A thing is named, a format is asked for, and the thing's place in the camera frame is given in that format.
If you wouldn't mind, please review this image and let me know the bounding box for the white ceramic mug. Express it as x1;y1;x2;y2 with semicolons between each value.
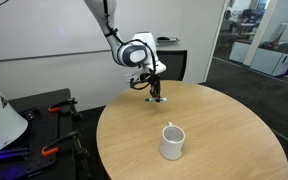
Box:
159;121;186;161

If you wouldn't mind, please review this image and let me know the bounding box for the black perforated mounting table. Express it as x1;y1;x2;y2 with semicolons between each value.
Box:
0;88;85;180

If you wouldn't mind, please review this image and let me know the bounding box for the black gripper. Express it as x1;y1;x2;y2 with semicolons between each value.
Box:
143;73;162;100

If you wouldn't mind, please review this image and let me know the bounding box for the white glass wall frame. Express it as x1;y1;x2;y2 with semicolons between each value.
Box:
203;0;231;83

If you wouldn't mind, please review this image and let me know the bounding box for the large white whiteboard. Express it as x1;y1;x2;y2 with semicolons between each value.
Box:
0;0;113;64

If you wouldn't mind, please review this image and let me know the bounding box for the small black labelled block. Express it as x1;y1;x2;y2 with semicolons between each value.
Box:
25;106;40;120

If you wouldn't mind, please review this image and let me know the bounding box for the long white low cabinet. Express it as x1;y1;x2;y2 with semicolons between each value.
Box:
249;46;288;77

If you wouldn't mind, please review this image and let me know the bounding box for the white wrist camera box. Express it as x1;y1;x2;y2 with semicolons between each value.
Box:
125;72;142;88

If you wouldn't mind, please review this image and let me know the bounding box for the small white low cabinet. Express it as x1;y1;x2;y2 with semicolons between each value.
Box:
228;41;252;64

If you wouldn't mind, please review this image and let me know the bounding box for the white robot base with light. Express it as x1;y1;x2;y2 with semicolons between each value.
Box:
0;71;29;161

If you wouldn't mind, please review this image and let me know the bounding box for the grey flat tray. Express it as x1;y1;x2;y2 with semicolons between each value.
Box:
156;35;180;44

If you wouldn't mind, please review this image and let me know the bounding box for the orange handled black clamp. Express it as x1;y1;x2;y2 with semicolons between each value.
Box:
41;130;92;180
47;97;84;122

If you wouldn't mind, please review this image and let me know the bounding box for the white square pillar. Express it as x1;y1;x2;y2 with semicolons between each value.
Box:
243;0;279;67

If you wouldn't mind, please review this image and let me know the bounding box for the green white marker pen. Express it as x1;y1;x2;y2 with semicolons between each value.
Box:
144;97;168;103

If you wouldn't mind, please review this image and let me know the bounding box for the seated person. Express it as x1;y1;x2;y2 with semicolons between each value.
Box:
220;9;239;35

